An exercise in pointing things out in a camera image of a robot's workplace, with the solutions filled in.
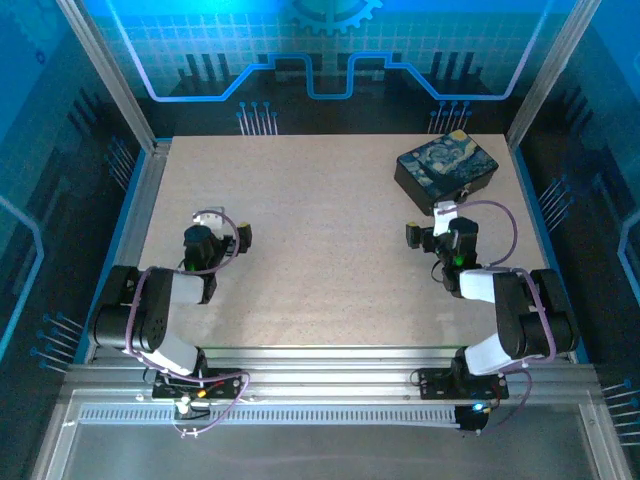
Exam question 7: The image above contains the black box with painting print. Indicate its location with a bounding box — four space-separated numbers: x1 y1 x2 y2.
393 128 500 216

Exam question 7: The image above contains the small black controller box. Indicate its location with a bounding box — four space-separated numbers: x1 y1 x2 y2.
454 403 494 435

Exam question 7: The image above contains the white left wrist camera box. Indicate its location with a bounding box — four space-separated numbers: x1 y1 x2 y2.
192 208 226 232

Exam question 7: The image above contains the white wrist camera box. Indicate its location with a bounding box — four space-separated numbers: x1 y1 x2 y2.
192 208 226 232
432 199 459 237

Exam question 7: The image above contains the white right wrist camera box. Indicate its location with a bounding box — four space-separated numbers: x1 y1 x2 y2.
432 199 459 237

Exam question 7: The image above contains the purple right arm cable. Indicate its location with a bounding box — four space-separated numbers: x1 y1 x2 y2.
439 199 557 431

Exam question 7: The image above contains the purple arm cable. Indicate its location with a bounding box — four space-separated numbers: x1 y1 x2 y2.
127 209 252 440
439 199 557 431

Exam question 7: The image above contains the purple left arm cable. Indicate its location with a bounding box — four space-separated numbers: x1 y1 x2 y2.
127 209 252 440

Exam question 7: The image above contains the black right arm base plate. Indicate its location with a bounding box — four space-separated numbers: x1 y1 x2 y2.
417 367 510 401

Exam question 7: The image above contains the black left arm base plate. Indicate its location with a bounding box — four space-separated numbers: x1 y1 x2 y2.
151 367 244 401

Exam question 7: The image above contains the aluminium frame rail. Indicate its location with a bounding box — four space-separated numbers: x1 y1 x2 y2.
64 347 601 406

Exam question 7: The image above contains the slotted grey cable duct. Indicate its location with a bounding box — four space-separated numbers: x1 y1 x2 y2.
79 405 461 426

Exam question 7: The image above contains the aluminium corner post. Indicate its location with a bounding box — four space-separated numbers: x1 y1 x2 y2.
54 0 159 151
504 0 601 149

